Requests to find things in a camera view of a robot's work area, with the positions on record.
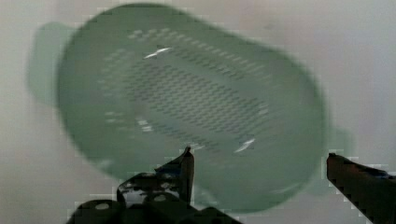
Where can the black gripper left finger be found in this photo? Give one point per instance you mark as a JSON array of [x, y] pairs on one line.
[[183, 168]]

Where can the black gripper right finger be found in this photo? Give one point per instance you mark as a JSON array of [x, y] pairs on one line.
[[371, 191]]

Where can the green plastic strainer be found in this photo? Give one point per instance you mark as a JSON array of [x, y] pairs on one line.
[[137, 84]]

